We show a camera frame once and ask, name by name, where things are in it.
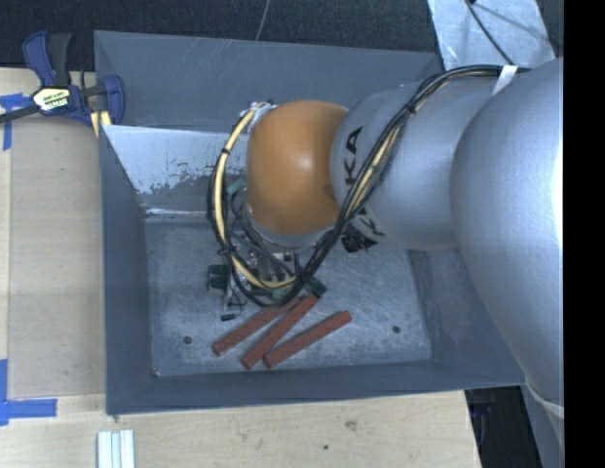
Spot red-brown flat block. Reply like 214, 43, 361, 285
261, 309, 354, 371
211, 299, 303, 358
240, 293, 320, 371

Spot grey metal bin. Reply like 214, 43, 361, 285
92, 29, 528, 416

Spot pale wood flat board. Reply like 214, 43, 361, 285
7, 117, 108, 401

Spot black cylinder on white bracket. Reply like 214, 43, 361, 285
339, 227, 378, 254

